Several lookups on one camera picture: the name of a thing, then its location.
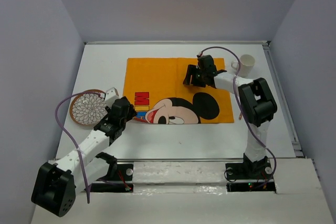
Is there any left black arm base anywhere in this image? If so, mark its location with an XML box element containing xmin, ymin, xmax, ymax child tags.
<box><xmin>90</xmin><ymin>163</ymin><xmax>134</xmax><ymax>193</ymax></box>

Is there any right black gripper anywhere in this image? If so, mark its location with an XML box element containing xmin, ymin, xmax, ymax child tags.
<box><xmin>183</xmin><ymin>64</ymin><xmax>207</xmax><ymax>87</ymax></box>

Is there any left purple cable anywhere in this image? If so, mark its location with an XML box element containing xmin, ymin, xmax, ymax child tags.
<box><xmin>54</xmin><ymin>91</ymin><xmax>108</xmax><ymax>204</ymax></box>

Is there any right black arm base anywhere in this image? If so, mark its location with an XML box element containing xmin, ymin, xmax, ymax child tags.
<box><xmin>224</xmin><ymin>155</ymin><xmax>276</xmax><ymax>193</ymax></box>

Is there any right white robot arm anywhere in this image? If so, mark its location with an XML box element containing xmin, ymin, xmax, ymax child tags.
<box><xmin>183</xmin><ymin>55</ymin><xmax>277</xmax><ymax>182</ymax></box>

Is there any floral patterned plate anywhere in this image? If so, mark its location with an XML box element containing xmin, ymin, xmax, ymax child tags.
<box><xmin>69</xmin><ymin>89</ymin><xmax>107</xmax><ymax>126</ymax></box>

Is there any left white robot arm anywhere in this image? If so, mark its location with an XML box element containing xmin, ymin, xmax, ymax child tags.
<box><xmin>31</xmin><ymin>97</ymin><xmax>136</xmax><ymax>217</ymax></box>

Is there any yellow cartoon cloth napkin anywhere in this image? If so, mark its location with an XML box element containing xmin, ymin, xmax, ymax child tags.
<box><xmin>123</xmin><ymin>58</ymin><xmax>234</xmax><ymax>125</ymax></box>

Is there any white ceramic mug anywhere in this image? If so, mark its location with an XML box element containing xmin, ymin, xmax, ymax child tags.
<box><xmin>238</xmin><ymin>54</ymin><xmax>256</xmax><ymax>78</ymax></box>

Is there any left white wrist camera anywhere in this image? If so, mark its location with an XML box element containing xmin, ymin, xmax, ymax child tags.
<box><xmin>104</xmin><ymin>87</ymin><xmax>119</xmax><ymax>107</ymax></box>

